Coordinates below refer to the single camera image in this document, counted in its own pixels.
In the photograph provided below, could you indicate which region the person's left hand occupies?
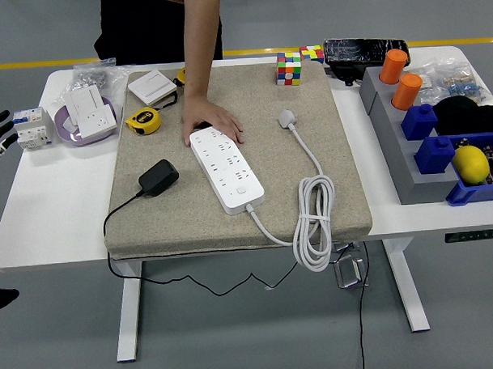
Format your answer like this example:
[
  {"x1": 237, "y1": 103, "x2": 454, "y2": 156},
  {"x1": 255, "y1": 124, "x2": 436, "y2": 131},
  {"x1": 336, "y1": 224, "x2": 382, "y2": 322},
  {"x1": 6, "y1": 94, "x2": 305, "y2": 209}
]
[{"x1": 181, "y1": 93, "x2": 245, "y2": 148}]

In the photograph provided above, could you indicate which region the white power strip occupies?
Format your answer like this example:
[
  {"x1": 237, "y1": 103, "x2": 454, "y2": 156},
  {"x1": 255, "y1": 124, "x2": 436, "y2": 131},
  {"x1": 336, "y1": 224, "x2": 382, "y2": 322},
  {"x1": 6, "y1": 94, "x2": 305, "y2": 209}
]
[{"x1": 188, "y1": 125, "x2": 267, "y2": 217}]

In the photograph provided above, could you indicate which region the black power adapter plug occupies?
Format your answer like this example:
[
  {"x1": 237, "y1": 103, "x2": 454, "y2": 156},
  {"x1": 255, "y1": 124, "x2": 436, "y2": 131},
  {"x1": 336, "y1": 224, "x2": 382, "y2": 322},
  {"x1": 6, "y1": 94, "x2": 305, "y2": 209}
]
[{"x1": 137, "y1": 158, "x2": 181, "y2": 199}]

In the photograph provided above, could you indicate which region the thin black adapter cord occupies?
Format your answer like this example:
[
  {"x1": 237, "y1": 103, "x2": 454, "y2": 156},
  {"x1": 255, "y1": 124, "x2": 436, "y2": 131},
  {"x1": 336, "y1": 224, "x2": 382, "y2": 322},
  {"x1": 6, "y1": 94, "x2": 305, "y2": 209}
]
[{"x1": 101, "y1": 184, "x2": 303, "y2": 301}]

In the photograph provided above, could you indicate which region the person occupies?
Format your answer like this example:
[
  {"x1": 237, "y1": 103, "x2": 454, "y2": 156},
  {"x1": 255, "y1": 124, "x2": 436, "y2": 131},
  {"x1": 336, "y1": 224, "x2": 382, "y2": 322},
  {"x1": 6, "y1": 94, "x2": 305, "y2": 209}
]
[{"x1": 91, "y1": 0, "x2": 223, "y2": 67}]

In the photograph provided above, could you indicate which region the white circuit breaker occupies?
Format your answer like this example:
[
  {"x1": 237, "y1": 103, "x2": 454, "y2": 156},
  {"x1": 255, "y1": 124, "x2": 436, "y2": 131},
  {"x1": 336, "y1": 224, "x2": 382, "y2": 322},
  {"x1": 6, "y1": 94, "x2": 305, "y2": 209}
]
[{"x1": 11, "y1": 106, "x2": 55, "y2": 152}]

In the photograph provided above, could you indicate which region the grey-brown mat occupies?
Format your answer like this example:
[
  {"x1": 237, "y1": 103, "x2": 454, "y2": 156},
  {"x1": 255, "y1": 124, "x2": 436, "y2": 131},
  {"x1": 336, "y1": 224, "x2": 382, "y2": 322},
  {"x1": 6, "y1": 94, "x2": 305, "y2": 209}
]
[{"x1": 97, "y1": 60, "x2": 374, "y2": 261}]

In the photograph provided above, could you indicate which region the large colourful puzzle cube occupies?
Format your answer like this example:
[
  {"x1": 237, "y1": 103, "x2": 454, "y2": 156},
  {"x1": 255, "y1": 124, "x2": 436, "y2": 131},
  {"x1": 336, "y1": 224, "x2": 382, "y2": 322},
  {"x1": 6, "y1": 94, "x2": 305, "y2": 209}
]
[{"x1": 275, "y1": 51, "x2": 303, "y2": 87}]

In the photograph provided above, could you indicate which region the purple bowl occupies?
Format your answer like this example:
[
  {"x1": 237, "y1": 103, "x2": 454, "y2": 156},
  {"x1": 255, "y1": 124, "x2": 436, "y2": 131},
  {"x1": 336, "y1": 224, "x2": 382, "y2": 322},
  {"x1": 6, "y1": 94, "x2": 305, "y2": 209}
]
[{"x1": 53, "y1": 95, "x2": 120, "y2": 148}]

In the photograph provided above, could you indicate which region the white socket panel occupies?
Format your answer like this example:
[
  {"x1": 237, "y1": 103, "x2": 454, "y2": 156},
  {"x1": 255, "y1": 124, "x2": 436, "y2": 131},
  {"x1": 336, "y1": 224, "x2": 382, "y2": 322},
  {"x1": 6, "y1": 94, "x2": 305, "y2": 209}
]
[{"x1": 76, "y1": 106, "x2": 118, "y2": 139}]

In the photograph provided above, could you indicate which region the plastic bag of screws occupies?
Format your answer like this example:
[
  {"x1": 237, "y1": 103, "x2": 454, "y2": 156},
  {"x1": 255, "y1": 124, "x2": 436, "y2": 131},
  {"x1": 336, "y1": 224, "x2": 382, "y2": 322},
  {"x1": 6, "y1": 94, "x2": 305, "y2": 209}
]
[{"x1": 70, "y1": 57, "x2": 130, "y2": 98}]

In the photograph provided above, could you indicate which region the small colourful puzzle cube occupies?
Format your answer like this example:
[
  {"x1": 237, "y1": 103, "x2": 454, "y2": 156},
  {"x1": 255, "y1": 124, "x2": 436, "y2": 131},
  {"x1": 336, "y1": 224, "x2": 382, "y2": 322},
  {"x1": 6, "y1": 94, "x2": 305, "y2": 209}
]
[{"x1": 299, "y1": 45, "x2": 325, "y2": 66}]

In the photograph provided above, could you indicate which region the black wrapped device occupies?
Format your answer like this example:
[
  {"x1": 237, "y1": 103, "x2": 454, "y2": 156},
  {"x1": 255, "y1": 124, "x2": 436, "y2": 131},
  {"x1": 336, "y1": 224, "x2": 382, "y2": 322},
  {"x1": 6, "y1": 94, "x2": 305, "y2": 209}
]
[{"x1": 322, "y1": 35, "x2": 412, "y2": 89}]

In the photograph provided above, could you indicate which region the orange cylinder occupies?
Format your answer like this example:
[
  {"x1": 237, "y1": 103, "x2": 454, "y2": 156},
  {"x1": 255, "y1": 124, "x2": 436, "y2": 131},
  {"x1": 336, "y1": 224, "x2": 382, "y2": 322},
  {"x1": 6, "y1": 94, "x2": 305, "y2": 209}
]
[
  {"x1": 378, "y1": 48, "x2": 410, "y2": 85},
  {"x1": 390, "y1": 72, "x2": 424, "y2": 112}
]

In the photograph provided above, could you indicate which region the grey block holder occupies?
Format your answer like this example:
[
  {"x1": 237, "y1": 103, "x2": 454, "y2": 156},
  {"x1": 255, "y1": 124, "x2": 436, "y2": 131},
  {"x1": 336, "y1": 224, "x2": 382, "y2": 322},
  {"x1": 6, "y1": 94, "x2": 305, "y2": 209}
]
[{"x1": 358, "y1": 63, "x2": 461, "y2": 208}]

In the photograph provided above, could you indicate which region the white table leg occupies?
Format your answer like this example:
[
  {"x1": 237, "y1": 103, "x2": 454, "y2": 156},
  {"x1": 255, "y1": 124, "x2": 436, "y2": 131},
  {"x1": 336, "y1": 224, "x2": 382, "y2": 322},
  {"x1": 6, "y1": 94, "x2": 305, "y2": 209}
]
[
  {"x1": 382, "y1": 237, "x2": 431, "y2": 334},
  {"x1": 113, "y1": 259, "x2": 147, "y2": 364}
]

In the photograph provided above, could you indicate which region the blue block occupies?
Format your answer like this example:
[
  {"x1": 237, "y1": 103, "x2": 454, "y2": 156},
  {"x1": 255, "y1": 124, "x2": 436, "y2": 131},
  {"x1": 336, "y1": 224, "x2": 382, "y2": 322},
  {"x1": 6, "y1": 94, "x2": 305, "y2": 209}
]
[
  {"x1": 400, "y1": 103, "x2": 440, "y2": 142},
  {"x1": 414, "y1": 134, "x2": 457, "y2": 176}
]

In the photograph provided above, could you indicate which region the clear acrylic stand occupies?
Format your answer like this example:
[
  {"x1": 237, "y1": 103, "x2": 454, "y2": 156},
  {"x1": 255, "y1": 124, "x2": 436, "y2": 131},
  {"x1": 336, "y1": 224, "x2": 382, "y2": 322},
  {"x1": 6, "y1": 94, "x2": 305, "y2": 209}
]
[{"x1": 332, "y1": 240, "x2": 371, "y2": 290}]

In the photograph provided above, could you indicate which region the black cloth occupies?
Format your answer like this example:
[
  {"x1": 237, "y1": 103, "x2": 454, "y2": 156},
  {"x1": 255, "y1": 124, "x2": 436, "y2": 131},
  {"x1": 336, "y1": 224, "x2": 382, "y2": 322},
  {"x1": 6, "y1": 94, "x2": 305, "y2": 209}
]
[{"x1": 431, "y1": 94, "x2": 493, "y2": 138}]

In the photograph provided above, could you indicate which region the plastic bag of parts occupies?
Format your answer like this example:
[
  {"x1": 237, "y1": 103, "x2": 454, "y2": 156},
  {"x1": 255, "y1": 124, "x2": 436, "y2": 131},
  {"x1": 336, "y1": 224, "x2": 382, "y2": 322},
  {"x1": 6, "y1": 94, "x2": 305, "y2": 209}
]
[{"x1": 407, "y1": 57, "x2": 490, "y2": 108}]

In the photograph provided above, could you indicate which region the yellow lemon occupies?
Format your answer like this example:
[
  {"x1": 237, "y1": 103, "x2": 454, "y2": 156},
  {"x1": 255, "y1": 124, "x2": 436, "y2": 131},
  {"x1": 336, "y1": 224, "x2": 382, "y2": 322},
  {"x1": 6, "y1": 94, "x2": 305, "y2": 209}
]
[{"x1": 451, "y1": 143, "x2": 492, "y2": 186}]

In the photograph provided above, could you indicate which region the blue plastic bin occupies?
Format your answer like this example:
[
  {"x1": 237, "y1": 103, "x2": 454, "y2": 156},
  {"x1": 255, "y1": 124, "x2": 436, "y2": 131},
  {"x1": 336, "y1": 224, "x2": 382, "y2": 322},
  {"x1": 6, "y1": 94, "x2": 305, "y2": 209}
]
[{"x1": 443, "y1": 131, "x2": 493, "y2": 207}]

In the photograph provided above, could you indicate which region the black table control panel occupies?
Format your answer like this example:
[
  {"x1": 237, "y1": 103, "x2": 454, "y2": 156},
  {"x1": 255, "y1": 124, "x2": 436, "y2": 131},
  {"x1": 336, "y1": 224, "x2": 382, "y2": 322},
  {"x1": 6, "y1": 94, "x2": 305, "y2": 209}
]
[{"x1": 444, "y1": 227, "x2": 493, "y2": 244}]

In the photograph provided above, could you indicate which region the white wall switch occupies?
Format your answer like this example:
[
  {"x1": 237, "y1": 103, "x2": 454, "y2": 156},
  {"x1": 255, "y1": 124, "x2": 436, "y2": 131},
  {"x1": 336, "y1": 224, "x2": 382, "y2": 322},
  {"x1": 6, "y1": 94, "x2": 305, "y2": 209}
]
[{"x1": 127, "y1": 68, "x2": 179, "y2": 108}]

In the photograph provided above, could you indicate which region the white power strip cable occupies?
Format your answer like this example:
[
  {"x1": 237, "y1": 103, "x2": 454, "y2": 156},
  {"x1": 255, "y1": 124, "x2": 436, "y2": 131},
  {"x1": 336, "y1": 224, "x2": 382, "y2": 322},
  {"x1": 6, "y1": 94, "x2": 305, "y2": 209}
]
[{"x1": 242, "y1": 107, "x2": 338, "y2": 274}]

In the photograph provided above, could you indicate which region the white switch panel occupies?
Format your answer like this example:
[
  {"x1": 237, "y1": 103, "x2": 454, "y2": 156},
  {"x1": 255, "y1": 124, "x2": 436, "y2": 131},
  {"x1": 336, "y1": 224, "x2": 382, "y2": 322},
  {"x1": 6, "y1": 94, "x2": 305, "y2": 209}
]
[{"x1": 62, "y1": 83, "x2": 107, "y2": 127}]

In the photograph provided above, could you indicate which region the black hanging cable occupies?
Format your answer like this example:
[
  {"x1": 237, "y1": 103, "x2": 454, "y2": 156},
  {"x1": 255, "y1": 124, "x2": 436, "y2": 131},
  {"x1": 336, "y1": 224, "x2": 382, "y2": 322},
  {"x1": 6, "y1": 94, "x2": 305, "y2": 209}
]
[{"x1": 355, "y1": 240, "x2": 375, "y2": 369}]

